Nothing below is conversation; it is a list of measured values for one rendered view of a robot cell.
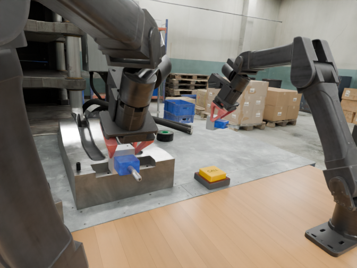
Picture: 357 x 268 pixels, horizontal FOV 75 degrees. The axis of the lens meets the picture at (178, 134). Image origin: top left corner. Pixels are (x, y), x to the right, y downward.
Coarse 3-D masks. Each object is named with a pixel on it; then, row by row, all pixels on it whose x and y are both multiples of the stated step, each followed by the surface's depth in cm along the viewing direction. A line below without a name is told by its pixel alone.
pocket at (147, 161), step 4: (144, 156) 65; (148, 156) 66; (140, 160) 65; (144, 160) 65; (148, 160) 66; (152, 160) 64; (140, 164) 65; (144, 164) 66; (148, 164) 66; (152, 164) 65; (140, 168) 64; (144, 168) 61
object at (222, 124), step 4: (208, 116) 92; (208, 120) 92; (216, 120) 91; (220, 120) 91; (224, 120) 91; (208, 124) 92; (212, 124) 91; (216, 124) 90; (220, 124) 89; (224, 124) 89; (228, 124) 89; (232, 124) 88; (208, 128) 93; (212, 128) 91; (216, 128) 93; (220, 128) 90; (224, 128) 90; (236, 128) 87
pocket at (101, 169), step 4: (92, 164) 58; (96, 164) 58; (100, 164) 59; (104, 164) 59; (92, 168) 58; (96, 168) 59; (100, 168) 59; (104, 168) 60; (96, 172) 59; (100, 172) 60; (104, 172) 60; (108, 172) 60; (96, 176) 58; (100, 176) 55
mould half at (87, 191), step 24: (72, 120) 79; (96, 120) 82; (72, 144) 71; (96, 144) 73; (72, 168) 55; (168, 168) 65; (72, 192) 60; (96, 192) 56; (120, 192) 59; (144, 192) 63
